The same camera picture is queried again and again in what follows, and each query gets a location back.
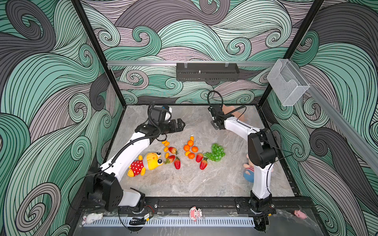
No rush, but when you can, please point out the pink scalloped fruit bowl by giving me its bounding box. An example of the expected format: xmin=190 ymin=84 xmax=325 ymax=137
xmin=222 ymin=104 xmax=246 ymax=122

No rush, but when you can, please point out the green fake grape bunch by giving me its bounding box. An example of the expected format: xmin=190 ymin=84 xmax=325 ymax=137
xmin=204 ymin=143 xmax=225 ymax=162

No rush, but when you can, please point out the red fake strawberry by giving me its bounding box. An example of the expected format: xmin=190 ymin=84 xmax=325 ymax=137
xmin=196 ymin=152 xmax=204 ymax=163
xmin=200 ymin=158 xmax=208 ymax=170
xmin=174 ymin=157 xmax=181 ymax=170

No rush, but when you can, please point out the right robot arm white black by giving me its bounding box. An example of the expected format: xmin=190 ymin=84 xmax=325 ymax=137
xmin=207 ymin=90 xmax=277 ymax=211

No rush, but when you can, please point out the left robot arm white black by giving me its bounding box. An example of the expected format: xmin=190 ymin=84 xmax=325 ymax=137
xmin=85 ymin=117 xmax=186 ymax=211

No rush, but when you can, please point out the pale fake strawberry upper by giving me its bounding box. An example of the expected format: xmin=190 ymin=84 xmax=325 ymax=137
xmin=168 ymin=147 xmax=178 ymax=155

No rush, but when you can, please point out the pale fake strawberry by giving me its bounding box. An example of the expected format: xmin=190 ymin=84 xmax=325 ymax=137
xmin=164 ymin=155 xmax=176 ymax=164
xmin=168 ymin=147 xmax=178 ymax=155

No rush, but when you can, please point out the pale fake strawberry lower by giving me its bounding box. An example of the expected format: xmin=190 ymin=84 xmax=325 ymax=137
xmin=164 ymin=155 xmax=176 ymax=164

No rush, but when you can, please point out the pink boy plush doll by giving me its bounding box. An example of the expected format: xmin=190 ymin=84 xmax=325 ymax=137
xmin=243 ymin=153 xmax=274 ymax=183

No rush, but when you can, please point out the pink pig figurine centre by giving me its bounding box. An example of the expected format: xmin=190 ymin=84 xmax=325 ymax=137
xmin=190 ymin=206 xmax=203 ymax=222

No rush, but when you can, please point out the pink pig figurine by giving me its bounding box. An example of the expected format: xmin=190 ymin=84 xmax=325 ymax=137
xmin=294 ymin=210 xmax=308 ymax=219
xmin=190 ymin=206 xmax=203 ymax=222

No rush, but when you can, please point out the white rabbit figurine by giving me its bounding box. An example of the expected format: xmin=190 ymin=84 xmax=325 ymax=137
xmin=82 ymin=213 xmax=103 ymax=225

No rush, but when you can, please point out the pink pig figurine right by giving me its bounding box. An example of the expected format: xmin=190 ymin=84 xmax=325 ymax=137
xmin=294 ymin=210 xmax=308 ymax=219

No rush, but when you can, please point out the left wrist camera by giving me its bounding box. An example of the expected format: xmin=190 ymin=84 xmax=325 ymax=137
xmin=151 ymin=106 xmax=172 ymax=123

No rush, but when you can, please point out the black wall tray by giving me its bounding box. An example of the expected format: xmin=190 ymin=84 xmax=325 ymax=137
xmin=176 ymin=64 xmax=240 ymax=82

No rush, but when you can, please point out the aluminium rail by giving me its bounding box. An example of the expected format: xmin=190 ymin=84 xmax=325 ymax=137
xmin=106 ymin=60 xmax=276 ymax=67

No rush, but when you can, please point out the clear acrylic wall box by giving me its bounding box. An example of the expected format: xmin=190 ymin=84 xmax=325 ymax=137
xmin=267 ymin=59 xmax=310 ymax=107

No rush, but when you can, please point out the white slotted cable duct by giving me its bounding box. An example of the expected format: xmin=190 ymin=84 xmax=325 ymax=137
xmin=83 ymin=217 xmax=255 ymax=227

